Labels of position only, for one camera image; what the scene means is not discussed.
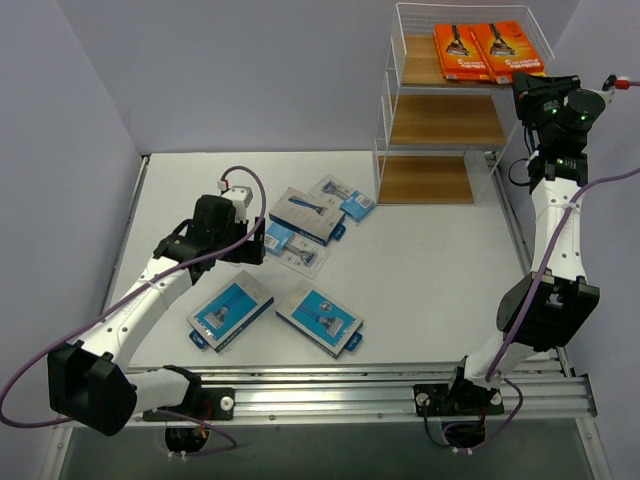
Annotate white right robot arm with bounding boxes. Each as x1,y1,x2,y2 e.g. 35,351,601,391
414,73,618,416

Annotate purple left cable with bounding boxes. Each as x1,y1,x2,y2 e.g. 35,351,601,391
0,166,266,457

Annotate Harry's box upper white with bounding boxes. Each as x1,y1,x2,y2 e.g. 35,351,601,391
269,187,346,247

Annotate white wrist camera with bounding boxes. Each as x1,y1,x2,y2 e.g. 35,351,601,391
217,180,253,223
595,74,631,106

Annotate grey blue Harry's box left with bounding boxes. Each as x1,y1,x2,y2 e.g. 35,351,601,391
186,271,274,353

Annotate clear blister razor pack left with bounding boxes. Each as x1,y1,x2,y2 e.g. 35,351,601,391
264,223,329,279

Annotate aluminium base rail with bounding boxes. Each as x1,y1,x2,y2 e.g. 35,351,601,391
112,362,596,426

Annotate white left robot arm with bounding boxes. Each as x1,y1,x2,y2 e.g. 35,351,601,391
47,186,264,436

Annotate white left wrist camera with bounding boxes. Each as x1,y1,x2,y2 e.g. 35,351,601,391
217,180,253,223

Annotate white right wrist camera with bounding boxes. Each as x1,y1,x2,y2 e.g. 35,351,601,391
595,74,631,106

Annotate orange Gillette box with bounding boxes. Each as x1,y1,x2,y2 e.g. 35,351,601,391
433,24,491,82
471,20,545,85

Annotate white wire wooden shelf rack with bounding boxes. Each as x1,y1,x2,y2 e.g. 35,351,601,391
373,2,553,205

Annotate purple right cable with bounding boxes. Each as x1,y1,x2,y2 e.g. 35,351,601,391
482,78,640,451

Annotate purple cable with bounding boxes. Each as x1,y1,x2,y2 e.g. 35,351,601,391
0,166,266,457
482,78,640,451

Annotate clear blister razor pack top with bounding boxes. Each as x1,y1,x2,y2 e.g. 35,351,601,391
308,174,377,224

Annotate clear blister razor pack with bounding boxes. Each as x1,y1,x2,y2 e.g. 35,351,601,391
308,174,377,224
264,223,329,279

